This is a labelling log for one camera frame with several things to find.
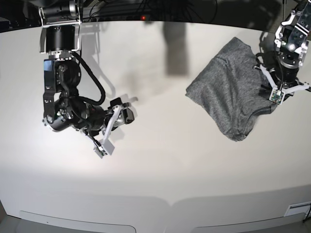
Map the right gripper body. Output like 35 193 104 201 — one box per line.
77 102 131 158

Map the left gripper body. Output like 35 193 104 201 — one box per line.
254 64 306 105

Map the grey T-shirt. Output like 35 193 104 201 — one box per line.
186 37 277 142

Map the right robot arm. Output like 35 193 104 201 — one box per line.
38 0 135 157

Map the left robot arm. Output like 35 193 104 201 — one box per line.
253 0 311 105

